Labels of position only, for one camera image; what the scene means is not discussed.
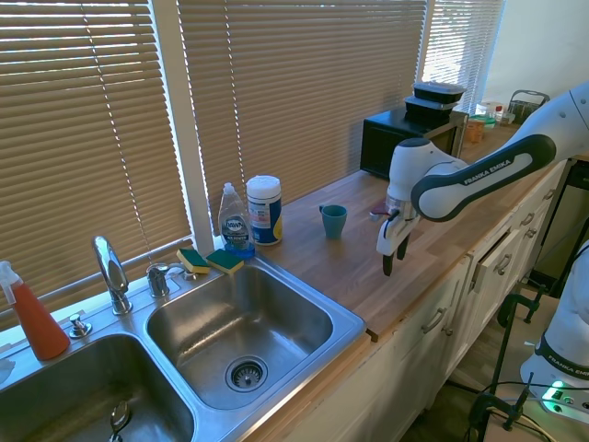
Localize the metal spoon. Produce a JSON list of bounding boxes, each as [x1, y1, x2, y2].
[[108, 400, 133, 442]]

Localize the clear Dawn dish soap bottle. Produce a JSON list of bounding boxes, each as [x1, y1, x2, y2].
[[217, 182, 257, 260]]

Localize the yellow and green sponge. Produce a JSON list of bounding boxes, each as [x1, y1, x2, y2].
[[176, 248, 212, 276], [205, 249, 246, 277]]

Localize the teal mug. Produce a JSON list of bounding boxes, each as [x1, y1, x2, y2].
[[318, 204, 349, 240]]

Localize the clear jars with lids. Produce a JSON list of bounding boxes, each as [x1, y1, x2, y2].
[[475, 99, 516, 126]]

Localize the metal sink drain strainer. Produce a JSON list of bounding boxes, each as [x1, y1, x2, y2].
[[225, 355, 269, 394]]

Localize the stainless steel double sink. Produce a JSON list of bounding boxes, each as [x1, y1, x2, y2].
[[0, 255, 369, 442]]

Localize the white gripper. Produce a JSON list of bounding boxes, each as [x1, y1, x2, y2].
[[375, 211, 422, 277]]

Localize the narrow white window blind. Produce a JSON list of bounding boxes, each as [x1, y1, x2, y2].
[[421, 0, 505, 114]]

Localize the wire basket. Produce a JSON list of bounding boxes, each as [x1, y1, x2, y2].
[[507, 89, 551, 126]]

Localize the black toaster oven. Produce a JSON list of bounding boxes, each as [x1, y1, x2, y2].
[[359, 108, 469, 180]]

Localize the orange food box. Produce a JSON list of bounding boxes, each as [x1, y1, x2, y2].
[[464, 116, 489, 145]]

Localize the black C-clamp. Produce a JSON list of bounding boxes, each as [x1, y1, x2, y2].
[[468, 371, 536, 442], [488, 284, 549, 392]]

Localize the chrome kitchen faucet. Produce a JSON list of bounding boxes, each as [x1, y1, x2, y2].
[[91, 235, 134, 316]]

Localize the black floor cables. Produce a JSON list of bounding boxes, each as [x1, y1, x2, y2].
[[459, 395, 589, 442]]

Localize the white wipes canister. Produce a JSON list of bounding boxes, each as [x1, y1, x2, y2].
[[246, 174, 284, 247]]

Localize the chrome sink side sprayer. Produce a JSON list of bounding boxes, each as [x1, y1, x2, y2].
[[145, 262, 199, 298]]

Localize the white kitchen base cabinets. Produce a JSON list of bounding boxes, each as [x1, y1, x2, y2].
[[243, 158, 572, 442]]

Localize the chrome sink hole cover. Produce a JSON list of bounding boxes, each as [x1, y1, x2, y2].
[[68, 313, 93, 340]]

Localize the black plastic food container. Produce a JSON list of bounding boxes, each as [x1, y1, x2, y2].
[[411, 81, 467, 103], [403, 95, 456, 124]]

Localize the orange spray bottle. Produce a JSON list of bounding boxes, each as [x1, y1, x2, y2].
[[0, 260, 72, 362]]

